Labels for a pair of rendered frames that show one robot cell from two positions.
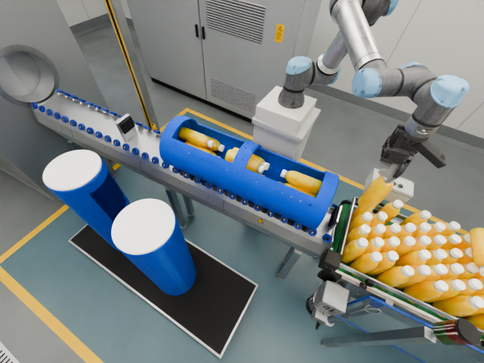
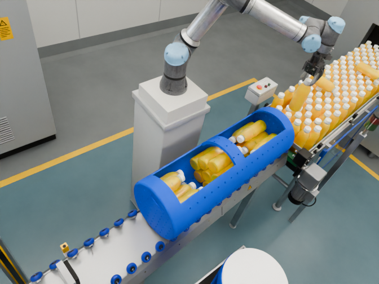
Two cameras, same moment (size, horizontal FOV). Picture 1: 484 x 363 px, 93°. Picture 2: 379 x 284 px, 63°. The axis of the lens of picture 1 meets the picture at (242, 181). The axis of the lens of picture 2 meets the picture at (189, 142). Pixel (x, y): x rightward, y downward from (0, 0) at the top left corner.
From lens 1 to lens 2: 125 cm
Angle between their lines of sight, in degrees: 46
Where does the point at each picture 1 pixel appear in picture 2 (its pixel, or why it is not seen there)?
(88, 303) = not seen: outside the picture
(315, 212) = (290, 138)
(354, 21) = (274, 10)
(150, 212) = (243, 270)
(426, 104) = (333, 36)
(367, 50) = (299, 25)
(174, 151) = (192, 212)
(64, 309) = not seen: outside the picture
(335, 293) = (314, 171)
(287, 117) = (197, 100)
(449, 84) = (341, 22)
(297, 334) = (281, 236)
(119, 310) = not seen: outside the picture
